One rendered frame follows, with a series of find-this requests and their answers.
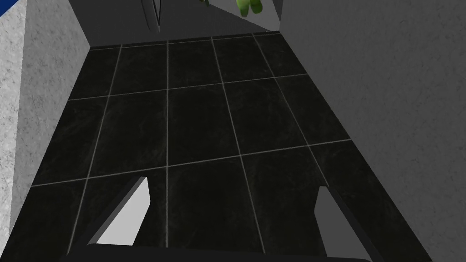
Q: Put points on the green plant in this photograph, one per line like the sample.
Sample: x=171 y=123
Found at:
x=249 y=7

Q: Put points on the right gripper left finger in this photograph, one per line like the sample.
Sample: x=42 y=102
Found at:
x=125 y=218

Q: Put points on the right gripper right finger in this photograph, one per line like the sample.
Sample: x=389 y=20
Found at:
x=336 y=225

